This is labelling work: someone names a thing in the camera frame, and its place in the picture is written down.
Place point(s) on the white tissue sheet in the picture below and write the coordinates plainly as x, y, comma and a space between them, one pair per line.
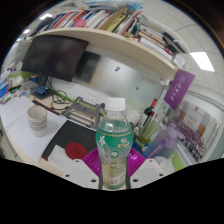
58, 158

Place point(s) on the white tissue pack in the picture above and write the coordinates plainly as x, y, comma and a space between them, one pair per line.
16, 81

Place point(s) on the small blue box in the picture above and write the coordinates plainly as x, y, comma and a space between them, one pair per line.
42, 90

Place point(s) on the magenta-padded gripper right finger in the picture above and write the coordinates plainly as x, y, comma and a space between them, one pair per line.
146, 171

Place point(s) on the wall shelf full of books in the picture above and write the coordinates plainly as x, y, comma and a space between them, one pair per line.
110, 36

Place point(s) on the group photo wall poster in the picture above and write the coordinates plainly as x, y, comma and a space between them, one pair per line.
196, 133

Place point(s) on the glass vase with green stems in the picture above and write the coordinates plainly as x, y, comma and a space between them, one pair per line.
148, 131

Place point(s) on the black computer monitor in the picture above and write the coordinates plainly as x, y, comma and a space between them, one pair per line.
53, 56

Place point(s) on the large white paper sheet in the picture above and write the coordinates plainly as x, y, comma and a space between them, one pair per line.
31, 141

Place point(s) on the clear green-label drink bottle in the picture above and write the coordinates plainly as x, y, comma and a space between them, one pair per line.
114, 133

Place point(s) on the white wall socket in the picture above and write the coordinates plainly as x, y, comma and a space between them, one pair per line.
91, 97

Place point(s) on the crumpled white tissue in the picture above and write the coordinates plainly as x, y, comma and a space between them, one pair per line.
165, 164

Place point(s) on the cream patterned ceramic mug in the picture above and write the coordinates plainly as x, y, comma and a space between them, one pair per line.
37, 121

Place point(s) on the dark wine bottle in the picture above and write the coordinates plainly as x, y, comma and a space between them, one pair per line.
149, 111

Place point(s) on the white paper sheet with writing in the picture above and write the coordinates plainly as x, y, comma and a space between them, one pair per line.
13, 110

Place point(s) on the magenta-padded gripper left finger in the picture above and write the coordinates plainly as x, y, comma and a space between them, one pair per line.
80, 171

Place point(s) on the purple hanging pennant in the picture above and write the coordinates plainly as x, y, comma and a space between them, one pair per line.
179, 88

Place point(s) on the black desk mat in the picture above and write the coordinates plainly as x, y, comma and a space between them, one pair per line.
75, 133

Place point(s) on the flat round red coaster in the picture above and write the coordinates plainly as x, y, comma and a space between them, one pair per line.
75, 151

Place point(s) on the purple translucent water bottle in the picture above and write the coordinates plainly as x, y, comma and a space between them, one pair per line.
163, 141

